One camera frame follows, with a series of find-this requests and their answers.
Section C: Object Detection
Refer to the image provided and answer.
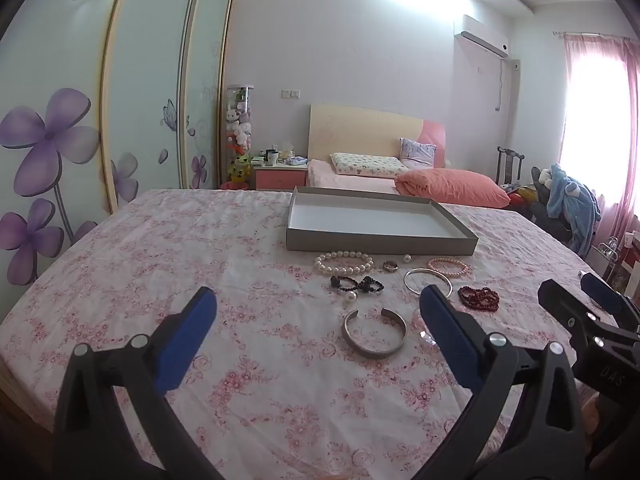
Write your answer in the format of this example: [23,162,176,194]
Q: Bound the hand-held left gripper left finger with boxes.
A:
[52,286,223,480]

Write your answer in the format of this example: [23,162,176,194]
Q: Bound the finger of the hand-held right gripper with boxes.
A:
[579,271,640,332]
[538,279,609,357]

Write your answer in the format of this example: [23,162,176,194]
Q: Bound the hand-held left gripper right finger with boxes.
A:
[419,284,588,480]

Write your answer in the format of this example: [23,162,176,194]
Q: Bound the clear pink crystal bracelet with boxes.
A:
[412,307,441,346]

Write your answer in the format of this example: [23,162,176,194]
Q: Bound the dark red bead bracelet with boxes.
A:
[457,285,501,311]

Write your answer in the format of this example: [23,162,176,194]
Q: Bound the thin silver bangle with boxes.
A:
[403,268,453,298]

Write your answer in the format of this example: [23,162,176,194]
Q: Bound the pink pearl bracelet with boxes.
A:
[427,257,470,277]

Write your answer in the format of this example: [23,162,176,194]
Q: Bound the wide silver cuff bracelet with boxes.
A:
[341,308,407,359]

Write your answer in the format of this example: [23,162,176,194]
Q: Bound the black bead bracelet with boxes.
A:
[330,275,385,295]

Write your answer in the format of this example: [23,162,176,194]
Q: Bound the grey cardboard tray box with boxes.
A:
[286,186,480,257]

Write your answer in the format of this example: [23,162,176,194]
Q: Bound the white pearl bracelet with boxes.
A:
[314,250,375,277]

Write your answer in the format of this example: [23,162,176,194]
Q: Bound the pink floral tablecloth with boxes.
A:
[0,188,626,480]

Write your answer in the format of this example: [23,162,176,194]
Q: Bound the grey chair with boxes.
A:
[530,167,576,241]

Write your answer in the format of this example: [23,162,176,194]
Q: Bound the pile of colourful clothes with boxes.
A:
[505,185,538,211]

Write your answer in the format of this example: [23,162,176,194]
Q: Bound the orange quilt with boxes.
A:
[394,168,511,208]

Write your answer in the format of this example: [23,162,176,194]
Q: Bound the dark wooden chair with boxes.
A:
[496,146,525,186]

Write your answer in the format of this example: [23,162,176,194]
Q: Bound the pink curtain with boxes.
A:
[555,32,640,256]

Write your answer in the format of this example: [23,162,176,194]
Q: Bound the purple print pillow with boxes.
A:
[399,138,437,170]

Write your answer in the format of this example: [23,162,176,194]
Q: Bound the yellow green plush toy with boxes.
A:
[227,154,252,183]

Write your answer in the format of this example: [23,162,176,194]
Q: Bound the floral cream pillow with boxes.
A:
[330,152,410,177]

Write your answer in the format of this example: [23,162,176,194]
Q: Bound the pink white nightstand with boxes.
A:
[252,162,309,191]

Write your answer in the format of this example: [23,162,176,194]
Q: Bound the bed with cream pink headboard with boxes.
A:
[306,104,511,208]

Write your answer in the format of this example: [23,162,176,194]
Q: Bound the clear tube of plush toys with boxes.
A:
[222,85,256,186]

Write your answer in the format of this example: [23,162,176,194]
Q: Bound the wardrobe with purple flower doors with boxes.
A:
[0,0,236,286]

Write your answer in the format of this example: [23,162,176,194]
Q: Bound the white air conditioner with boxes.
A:
[453,14,510,58]

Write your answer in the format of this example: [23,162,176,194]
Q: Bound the white wire rack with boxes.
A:
[597,232,640,291]

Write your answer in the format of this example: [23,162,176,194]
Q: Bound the air conditioner cable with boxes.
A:
[494,57,521,112]

